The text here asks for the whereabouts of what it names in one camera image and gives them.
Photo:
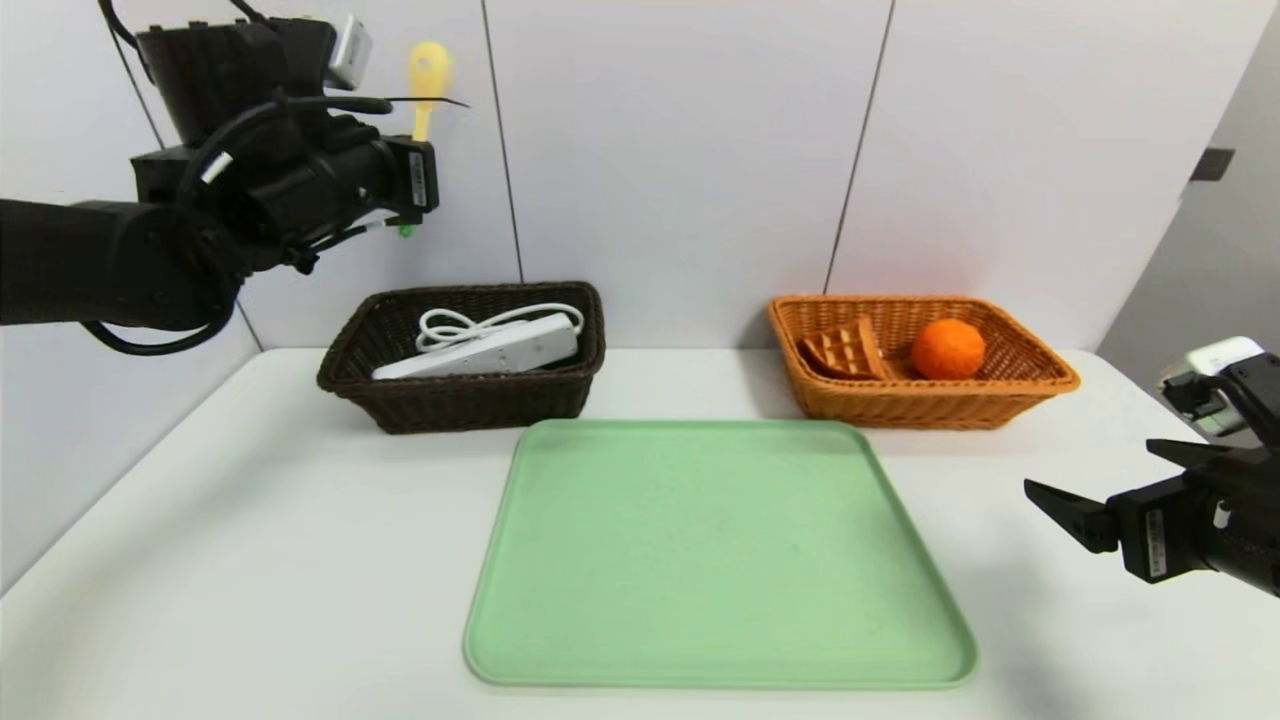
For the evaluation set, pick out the orange wicker basket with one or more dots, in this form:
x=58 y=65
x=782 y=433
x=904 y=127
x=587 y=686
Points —
x=900 y=405

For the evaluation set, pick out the light green plastic tray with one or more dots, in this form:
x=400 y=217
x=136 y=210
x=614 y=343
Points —
x=720 y=560

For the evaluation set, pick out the dark wall plate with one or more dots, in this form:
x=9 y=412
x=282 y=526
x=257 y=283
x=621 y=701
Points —
x=1211 y=166

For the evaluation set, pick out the dark brown wicker basket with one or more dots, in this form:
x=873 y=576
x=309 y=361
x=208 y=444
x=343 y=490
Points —
x=450 y=400

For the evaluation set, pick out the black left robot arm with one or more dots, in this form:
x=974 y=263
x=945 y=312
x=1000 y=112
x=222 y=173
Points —
x=80 y=260

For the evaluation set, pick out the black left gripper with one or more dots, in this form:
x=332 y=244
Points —
x=417 y=177

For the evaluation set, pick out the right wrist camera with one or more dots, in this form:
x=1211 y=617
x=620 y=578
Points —
x=1215 y=385

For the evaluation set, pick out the orange fruit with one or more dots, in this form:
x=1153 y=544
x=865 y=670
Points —
x=947 y=350

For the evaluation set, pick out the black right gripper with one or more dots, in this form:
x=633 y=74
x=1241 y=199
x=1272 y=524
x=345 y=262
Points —
x=1150 y=529

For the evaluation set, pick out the white power strip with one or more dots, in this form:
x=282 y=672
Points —
x=500 y=350

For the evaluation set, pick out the toy cake slice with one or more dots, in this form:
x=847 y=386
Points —
x=845 y=352

